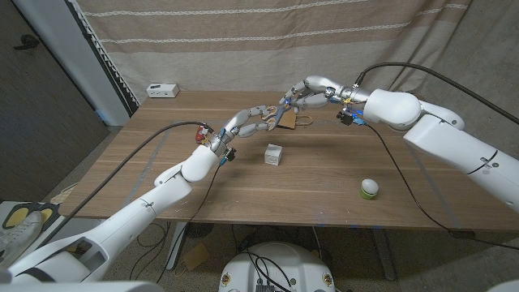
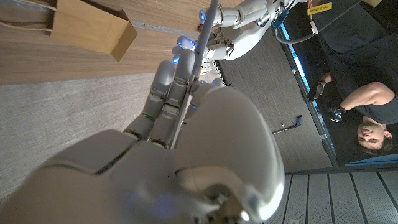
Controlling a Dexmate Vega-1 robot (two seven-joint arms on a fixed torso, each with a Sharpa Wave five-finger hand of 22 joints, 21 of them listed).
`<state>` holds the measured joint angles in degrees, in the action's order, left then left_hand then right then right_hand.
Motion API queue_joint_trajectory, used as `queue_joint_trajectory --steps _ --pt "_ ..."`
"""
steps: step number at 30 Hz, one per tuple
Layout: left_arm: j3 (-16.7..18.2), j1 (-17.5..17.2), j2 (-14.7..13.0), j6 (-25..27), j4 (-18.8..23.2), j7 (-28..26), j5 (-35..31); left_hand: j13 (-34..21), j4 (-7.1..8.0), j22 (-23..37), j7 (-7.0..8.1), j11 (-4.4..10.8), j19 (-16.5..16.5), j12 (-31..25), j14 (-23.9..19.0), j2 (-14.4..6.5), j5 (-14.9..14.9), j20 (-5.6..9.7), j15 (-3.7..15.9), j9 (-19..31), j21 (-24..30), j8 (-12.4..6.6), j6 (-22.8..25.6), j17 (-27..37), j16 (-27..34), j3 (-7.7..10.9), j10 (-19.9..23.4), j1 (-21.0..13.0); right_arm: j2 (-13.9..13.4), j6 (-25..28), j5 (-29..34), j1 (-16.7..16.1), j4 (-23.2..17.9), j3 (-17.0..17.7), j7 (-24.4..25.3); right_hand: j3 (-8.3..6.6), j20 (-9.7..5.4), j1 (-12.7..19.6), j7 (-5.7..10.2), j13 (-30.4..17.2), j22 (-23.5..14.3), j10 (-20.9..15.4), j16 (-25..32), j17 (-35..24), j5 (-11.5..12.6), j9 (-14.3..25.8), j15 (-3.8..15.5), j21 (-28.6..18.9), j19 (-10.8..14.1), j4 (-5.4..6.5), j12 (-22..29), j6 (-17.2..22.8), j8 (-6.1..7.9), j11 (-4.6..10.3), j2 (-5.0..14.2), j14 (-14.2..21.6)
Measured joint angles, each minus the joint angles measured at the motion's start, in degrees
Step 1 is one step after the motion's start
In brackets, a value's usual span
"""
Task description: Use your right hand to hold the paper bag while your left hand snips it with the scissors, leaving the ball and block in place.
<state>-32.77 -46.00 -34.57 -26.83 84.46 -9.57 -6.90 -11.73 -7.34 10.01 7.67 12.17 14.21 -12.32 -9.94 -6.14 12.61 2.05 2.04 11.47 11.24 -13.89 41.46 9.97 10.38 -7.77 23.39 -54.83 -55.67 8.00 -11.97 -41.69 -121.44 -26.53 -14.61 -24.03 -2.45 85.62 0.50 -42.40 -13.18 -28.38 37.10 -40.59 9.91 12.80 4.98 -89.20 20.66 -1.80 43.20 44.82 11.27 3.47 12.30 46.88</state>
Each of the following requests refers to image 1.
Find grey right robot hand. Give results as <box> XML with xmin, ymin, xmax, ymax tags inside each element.
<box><xmin>278</xmin><ymin>75</ymin><xmax>372</xmax><ymax>110</ymax></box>

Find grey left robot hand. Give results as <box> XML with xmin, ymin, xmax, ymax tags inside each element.
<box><xmin>206</xmin><ymin>104</ymin><xmax>281</xmax><ymax>157</ymax></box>

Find grey yellow-handled scissors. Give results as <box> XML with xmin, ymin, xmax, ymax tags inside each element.
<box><xmin>261</xmin><ymin>103</ymin><xmax>293</xmax><ymax>131</ymax></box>

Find white cube block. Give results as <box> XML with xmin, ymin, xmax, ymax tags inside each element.
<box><xmin>264</xmin><ymin>143</ymin><xmax>283</xmax><ymax>166</ymax></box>

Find brown paper bag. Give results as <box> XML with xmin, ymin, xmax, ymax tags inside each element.
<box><xmin>275</xmin><ymin>108</ymin><xmax>315</xmax><ymax>131</ymax></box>

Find white and green ball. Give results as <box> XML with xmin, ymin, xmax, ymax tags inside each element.
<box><xmin>359</xmin><ymin>178</ymin><xmax>380</xmax><ymax>200</ymax></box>

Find beige striped curtain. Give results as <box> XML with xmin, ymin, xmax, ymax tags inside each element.
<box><xmin>75</xmin><ymin>0</ymin><xmax>474</xmax><ymax>105</ymax></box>

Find white power strip box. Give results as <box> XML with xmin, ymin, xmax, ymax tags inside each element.
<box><xmin>146</xmin><ymin>83</ymin><xmax>180</xmax><ymax>99</ymax></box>

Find white table leg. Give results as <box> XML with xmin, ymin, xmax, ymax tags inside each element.
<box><xmin>371</xmin><ymin>227</ymin><xmax>397</xmax><ymax>281</ymax></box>
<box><xmin>165</xmin><ymin>221</ymin><xmax>188</xmax><ymax>271</ymax></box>

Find brown cardboard piece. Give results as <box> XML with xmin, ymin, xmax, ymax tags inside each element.
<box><xmin>181</xmin><ymin>243</ymin><xmax>212</xmax><ymax>272</ymax></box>

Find black triangle-edged trim strip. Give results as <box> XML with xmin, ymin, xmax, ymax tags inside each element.
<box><xmin>66</xmin><ymin>0</ymin><xmax>141</xmax><ymax>117</ymax></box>

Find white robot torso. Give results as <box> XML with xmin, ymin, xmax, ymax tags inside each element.
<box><xmin>218</xmin><ymin>241</ymin><xmax>337</xmax><ymax>292</ymax></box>

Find yellow black pad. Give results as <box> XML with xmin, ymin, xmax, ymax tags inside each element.
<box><xmin>2</xmin><ymin>202</ymin><xmax>32</xmax><ymax>230</ymax></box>
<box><xmin>38</xmin><ymin>204</ymin><xmax>61</xmax><ymax>228</ymax></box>

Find white sneaker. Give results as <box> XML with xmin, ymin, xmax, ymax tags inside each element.
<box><xmin>0</xmin><ymin>210</ymin><xmax>45</xmax><ymax>271</ymax></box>

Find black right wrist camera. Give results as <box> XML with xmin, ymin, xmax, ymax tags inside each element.
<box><xmin>336</xmin><ymin>109</ymin><xmax>364</xmax><ymax>126</ymax></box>

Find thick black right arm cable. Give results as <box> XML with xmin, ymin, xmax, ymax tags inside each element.
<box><xmin>354</xmin><ymin>61</ymin><xmax>519</xmax><ymax>125</ymax></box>

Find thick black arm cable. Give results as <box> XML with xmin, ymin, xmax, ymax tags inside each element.
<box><xmin>354</xmin><ymin>61</ymin><xmax>519</xmax><ymax>125</ymax></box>
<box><xmin>38</xmin><ymin>120</ymin><xmax>210</xmax><ymax>248</ymax></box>

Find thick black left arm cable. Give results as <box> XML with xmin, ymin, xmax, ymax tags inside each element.
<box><xmin>38</xmin><ymin>120</ymin><xmax>210</xmax><ymax>248</ymax></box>

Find thin black left wrist cable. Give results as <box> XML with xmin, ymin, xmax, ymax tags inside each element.
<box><xmin>129</xmin><ymin>161</ymin><xmax>224</xmax><ymax>284</ymax></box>

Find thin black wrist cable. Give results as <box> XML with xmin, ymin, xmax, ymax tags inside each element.
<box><xmin>362</xmin><ymin>122</ymin><xmax>519</xmax><ymax>251</ymax></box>
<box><xmin>129</xmin><ymin>161</ymin><xmax>224</xmax><ymax>284</ymax></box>

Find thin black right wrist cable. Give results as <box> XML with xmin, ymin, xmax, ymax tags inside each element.
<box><xmin>362</xmin><ymin>122</ymin><xmax>519</xmax><ymax>251</ymax></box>

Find black torso cables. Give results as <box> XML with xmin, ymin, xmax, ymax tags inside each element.
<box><xmin>241</xmin><ymin>251</ymin><xmax>293</xmax><ymax>292</ymax></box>

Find black door handle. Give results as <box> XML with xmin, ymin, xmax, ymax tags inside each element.
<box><xmin>13</xmin><ymin>34</ymin><xmax>41</xmax><ymax>51</ymax></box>

